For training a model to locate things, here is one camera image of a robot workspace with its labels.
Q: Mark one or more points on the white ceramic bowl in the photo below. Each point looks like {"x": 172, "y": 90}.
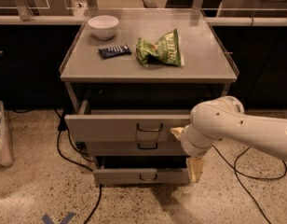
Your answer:
{"x": 103, "y": 26}

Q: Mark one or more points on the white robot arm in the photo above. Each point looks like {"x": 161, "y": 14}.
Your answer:
{"x": 224, "y": 117}

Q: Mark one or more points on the padded gripper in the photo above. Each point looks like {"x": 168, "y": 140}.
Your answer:
{"x": 186, "y": 142}

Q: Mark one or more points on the grey bottom drawer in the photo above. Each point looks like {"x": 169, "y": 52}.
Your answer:
{"x": 117, "y": 170}

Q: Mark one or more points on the dark blue snack bar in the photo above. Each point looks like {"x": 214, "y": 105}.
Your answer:
{"x": 114, "y": 51}

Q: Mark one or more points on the grey drawer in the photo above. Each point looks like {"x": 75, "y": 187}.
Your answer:
{"x": 135, "y": 148}
{"x": 120, "y": 125}
{"x": 117, "y": 170}

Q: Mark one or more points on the clear plastic bin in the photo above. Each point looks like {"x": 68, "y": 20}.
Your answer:
{"x": 6, "y": 149}

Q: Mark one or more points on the green chip bag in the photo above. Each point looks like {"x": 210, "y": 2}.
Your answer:
{"x": 166, "y": 50}

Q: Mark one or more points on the grey top drawer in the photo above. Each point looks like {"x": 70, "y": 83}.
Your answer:
{"x": 120, "y": 125}

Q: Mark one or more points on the grey middle drawer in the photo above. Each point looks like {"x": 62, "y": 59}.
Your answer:
{"x": 135, "y": 148}

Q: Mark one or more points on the blue tape cross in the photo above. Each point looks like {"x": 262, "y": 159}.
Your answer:
{"x": 50, "y": 218}

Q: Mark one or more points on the black top drawer handle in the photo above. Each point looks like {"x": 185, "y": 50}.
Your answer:
{"x": 149, "y": 130}

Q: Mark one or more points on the grey drawer cabinet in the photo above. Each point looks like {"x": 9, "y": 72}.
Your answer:
{"x": 123, "y": 83}

